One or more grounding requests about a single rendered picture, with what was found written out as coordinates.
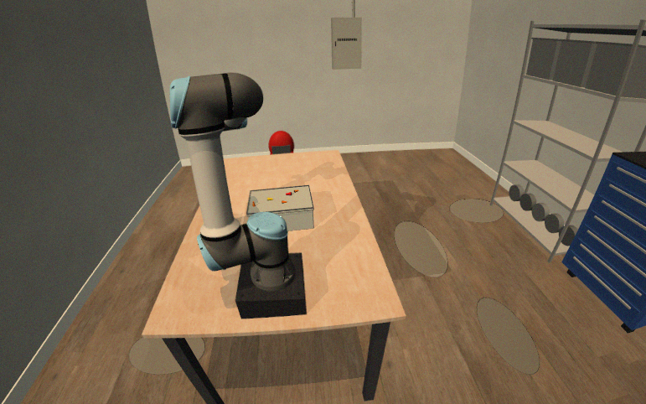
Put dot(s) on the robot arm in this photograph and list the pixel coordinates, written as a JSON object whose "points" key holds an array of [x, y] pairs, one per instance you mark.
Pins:
{"points": [[201, 107]]}

